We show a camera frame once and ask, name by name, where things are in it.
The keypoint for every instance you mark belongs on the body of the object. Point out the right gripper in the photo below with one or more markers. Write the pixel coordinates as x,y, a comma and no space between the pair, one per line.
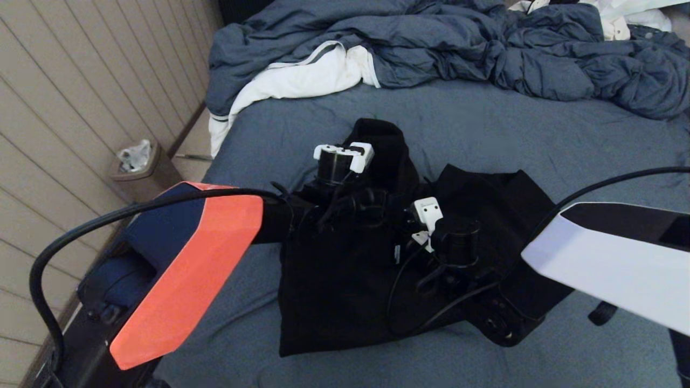
418,264

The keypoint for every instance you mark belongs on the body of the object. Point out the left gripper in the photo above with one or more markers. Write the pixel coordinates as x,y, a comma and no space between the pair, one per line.
369,203

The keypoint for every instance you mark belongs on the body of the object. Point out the black zip hoodie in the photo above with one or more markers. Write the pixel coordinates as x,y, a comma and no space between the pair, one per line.
334,302

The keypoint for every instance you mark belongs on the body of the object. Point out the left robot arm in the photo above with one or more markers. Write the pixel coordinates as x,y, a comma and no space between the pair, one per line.
188,269

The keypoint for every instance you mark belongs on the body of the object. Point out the blue bed sheet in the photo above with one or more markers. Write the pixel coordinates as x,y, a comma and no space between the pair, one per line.
485,134

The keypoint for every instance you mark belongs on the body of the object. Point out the white garment with dark trim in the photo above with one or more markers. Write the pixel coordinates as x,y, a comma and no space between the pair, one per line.
291,78

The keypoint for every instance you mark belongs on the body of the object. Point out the crumpled blue duvet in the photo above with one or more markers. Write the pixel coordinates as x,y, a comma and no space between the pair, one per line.
431,37

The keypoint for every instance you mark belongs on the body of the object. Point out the beige trash bin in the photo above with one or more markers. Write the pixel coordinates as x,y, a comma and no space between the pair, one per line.
145,183

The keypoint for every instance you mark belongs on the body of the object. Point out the dark headboard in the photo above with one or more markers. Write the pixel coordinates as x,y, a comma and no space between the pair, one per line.
242,9

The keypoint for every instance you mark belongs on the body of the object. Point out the white plastic bin bag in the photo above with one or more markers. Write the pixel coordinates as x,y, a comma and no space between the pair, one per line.
136,155

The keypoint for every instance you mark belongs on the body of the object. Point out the cream crumpled garment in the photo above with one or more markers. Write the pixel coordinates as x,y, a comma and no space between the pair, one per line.
614,27

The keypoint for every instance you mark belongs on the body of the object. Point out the white pillow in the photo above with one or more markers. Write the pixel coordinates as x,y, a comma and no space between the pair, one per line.
641,11

